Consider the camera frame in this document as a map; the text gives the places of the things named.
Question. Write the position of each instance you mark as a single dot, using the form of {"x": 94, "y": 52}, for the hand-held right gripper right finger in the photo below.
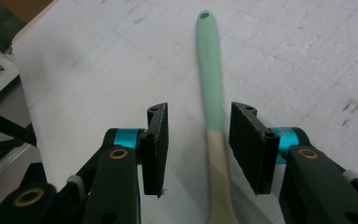
{"x": 253, "y": 149}

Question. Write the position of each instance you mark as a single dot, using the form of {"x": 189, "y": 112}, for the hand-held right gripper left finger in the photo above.
{"x": 155, "y": 149}

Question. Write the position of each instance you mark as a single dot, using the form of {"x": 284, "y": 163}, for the mint and cream silicone brush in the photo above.
{"x": 211, "y": 77}

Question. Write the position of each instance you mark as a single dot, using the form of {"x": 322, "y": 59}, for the white foam mat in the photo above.
{"x": 105, "y": 62}

